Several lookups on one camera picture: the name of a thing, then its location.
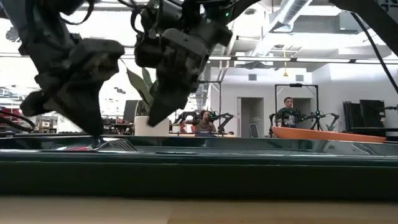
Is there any yellow hanging cord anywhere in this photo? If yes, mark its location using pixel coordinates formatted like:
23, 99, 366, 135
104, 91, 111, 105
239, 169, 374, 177
282, 46, 289, 78

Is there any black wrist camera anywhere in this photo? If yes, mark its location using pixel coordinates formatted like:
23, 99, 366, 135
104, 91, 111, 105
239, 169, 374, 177
74, 37, 126, 85
133, 30, 163, 69

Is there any ceiling strip light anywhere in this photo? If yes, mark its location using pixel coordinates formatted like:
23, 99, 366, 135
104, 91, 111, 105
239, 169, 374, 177
207, 55, 292, 62
295, 57, 352, 64

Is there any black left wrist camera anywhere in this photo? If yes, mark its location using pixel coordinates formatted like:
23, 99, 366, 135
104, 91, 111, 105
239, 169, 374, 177
74, 37, 126, 85

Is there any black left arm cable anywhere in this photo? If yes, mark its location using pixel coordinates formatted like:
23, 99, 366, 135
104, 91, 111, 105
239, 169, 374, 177
0, 109, 36, 133

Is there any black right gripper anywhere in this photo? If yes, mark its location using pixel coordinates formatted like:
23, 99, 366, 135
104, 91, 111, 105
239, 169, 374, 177
147, 27, 209, 128

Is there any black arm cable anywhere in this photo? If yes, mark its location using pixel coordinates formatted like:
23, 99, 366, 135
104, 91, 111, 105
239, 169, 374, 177
350, 11, 398, 96
0, 109, 36, 133

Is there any black metal gantry frame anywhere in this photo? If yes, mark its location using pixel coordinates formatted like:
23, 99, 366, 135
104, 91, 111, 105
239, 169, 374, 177
274, 83, 320, 131

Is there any seated person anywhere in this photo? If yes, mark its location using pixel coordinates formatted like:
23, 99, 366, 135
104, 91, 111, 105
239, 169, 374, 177
194, 110, 218, 138

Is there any black computer monitor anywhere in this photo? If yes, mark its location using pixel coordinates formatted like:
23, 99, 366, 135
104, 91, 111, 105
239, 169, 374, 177
122, 99, 140, 124

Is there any green leafy plant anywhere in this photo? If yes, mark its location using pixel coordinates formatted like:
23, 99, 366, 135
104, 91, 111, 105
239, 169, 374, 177
119, 58, 160, 118

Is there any standing person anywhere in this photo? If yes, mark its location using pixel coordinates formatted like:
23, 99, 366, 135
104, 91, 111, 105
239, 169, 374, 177
275, 96, 300, 129

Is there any black flat panel stack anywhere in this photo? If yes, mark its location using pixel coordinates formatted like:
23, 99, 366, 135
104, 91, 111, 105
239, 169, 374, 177
343, 99, 387, 132

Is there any white plant pot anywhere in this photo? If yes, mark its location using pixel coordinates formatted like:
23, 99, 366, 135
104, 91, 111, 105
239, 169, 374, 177
134, 115, 170, 137

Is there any dark green plastic tray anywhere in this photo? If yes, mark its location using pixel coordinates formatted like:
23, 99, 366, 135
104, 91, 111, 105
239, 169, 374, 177
0, 134, 398, 200

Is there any orange plastic plate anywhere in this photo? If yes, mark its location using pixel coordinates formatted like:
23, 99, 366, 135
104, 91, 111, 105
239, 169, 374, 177
271, 126, 387, 144

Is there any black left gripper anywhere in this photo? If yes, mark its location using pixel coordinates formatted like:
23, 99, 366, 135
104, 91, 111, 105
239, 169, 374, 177
18, 32, 108, 136

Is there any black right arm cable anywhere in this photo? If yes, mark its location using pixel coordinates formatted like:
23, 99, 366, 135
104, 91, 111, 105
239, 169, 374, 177
350, 11, 398, 96

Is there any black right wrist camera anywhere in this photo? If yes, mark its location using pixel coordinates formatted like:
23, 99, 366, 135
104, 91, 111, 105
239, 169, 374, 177
133, 30, 163, 69

